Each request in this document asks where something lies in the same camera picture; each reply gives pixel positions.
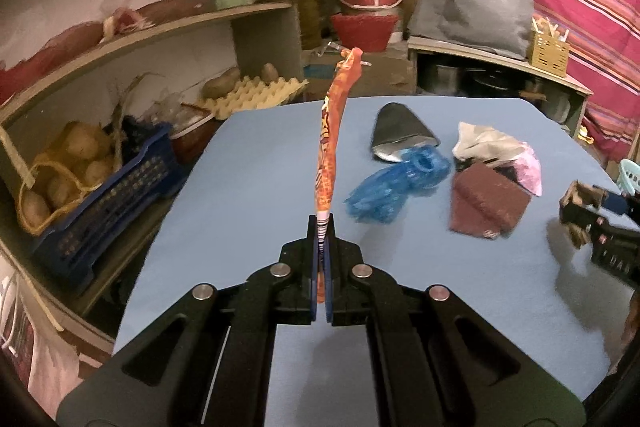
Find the egg carton tray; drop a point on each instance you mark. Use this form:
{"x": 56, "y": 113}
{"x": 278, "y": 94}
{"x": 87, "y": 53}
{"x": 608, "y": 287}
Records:
{"x": 250, "y": 97}

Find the light blue plastic basket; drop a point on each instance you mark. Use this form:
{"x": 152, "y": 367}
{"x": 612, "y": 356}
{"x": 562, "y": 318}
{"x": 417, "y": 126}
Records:
{"x": 631, "y": 174}

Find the brown pouch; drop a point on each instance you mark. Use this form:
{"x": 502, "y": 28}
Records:
{"x": 485, "y": 202}

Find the mesh bag of potatoes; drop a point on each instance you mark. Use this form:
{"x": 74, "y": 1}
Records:
{"x": 75, "y": 147}

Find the red pink wrapper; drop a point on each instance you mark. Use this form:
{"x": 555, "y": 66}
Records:
{"x": 480, "y": 142}

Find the red plastic basket bowl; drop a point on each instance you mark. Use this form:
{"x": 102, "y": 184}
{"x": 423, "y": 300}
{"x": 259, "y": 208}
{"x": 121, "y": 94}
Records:
{"x": 362, "y": 32}

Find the orange snack wrapper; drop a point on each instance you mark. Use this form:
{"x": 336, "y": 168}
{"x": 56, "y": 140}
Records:
{"x": 330, "y": 147}

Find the brown paper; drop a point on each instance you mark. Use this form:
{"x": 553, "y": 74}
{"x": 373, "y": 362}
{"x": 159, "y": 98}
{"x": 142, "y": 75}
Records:
{"x": 580, "y": 197}

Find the small steel pot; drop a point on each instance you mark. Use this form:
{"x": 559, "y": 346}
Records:
{"x": 445, "y": 79}

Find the bundle of chopsticks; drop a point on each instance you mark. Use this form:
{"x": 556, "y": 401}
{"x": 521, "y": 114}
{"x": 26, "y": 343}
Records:
{"x": 550, "y": 29}

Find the yellow utensil holder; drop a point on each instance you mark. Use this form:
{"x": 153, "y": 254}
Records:
{"x": 547, "y": 54}

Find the white enamel pot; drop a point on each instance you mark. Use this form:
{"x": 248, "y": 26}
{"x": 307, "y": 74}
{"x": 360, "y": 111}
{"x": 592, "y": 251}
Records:
{"x": 557, "y": 104}

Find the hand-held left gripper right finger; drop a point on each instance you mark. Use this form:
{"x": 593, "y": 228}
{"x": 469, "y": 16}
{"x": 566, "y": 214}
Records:
{"x": 330, "y": 297}

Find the black foil pouch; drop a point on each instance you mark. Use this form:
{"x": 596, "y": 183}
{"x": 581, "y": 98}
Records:
{"x": 400, "y": 127}

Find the red mesh bag sweet potatoes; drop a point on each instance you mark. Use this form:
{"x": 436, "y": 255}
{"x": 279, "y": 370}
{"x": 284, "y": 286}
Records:
{"x": 160, "y": 9}

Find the grey cloth cover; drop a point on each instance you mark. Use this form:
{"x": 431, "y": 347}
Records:
{"x": 465, "y": 7}

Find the blue plastic bag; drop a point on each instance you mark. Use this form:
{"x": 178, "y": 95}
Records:
{"x": 395, "y": 187}

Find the black pan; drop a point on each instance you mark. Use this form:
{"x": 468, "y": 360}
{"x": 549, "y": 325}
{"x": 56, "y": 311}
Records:
{"x": 492, "y": 84}

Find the cardboard box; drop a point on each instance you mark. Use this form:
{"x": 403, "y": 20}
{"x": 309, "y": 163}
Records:
{"x": 380, "y": 72}

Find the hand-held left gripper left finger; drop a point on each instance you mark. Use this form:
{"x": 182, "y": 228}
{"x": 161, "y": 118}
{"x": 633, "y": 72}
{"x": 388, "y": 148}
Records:
{"x": 313, "y": 292}

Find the red plastic basin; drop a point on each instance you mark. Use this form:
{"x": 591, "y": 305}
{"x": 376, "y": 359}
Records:
{"x": 192, "y": 137}

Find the dark blue plastic crate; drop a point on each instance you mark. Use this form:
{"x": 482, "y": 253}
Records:
{"x": 100, "y": 217}

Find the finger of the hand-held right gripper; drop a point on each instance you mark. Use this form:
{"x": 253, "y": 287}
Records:
{"x": 600, "y": 232}
{"x": 617, "y": 204}

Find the wooden shelf unit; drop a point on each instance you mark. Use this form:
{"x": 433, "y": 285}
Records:
{"x": 150, "y": 37}

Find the low wooden cabinet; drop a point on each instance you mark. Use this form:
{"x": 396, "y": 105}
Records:
{"x": 475, "y": 52}

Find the potato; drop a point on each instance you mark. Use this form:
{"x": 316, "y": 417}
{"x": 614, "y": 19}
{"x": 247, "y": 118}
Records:
{"x": 270, "y": 73}
{"x": 222, "y": 83}

